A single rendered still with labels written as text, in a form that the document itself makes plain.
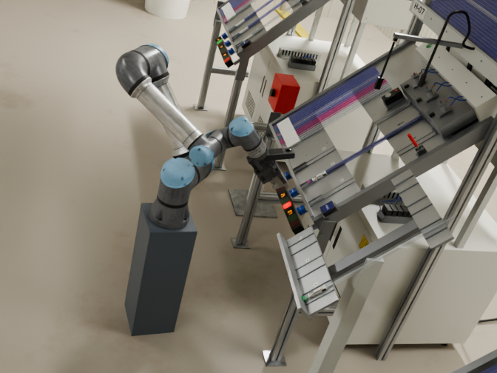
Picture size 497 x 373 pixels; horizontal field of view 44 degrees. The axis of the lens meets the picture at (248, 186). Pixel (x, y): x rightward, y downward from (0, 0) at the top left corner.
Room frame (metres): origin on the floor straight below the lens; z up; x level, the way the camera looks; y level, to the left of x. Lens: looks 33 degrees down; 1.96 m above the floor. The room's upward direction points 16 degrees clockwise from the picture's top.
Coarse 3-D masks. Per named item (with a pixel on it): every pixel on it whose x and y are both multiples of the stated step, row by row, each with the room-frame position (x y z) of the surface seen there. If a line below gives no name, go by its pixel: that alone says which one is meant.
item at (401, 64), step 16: (384, 64) 2.56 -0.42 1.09; (400, 64) 2.52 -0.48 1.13; (416, 64) 2.47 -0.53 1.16; (400, 80) 2.42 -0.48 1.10; (368, 112) 2.30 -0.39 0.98; (384, 112) 2.26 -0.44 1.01; (400, 112) 2.23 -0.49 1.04; (416, 112) 2.19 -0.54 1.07; (384, 128) 2.17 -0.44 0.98; (416, 128) 2.11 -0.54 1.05; (400, 144) 2.06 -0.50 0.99; (432, 144) 2.00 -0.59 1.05
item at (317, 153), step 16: (304, 144) 2.26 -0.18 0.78; (320, 144) 2.22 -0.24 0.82; (288, 160) 2.20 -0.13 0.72; (304, 160) 2.17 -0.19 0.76; (320, 160) 2.13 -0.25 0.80; (336, 160) 2.10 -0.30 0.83; (304, 176) 2.08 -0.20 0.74; (336, 176) 2.02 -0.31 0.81; (352, 176) 1.98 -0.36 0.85; (304, 192) 1.99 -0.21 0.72; (320, 192) 1.96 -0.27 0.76; (336, 192) 1.93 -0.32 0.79; (352, 192) 1.91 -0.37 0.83
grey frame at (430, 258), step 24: (432, 24) 2.48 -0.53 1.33; (456, 48) 2.28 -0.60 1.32; (480, 72) 2.11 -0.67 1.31; (480, 168) 1.97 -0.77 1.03; (456, 192) 2.00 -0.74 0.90; (456, 216) 1.98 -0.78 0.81; (240, 240) 2.48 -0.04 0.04; (432, 264) 1.97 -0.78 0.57; (408, 288) 1.99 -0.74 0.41; (288, 312) 1.79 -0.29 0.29; (408, 312) 1.97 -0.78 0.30; (288, 336) 1.80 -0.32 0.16; (384, 336) 1.99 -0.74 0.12
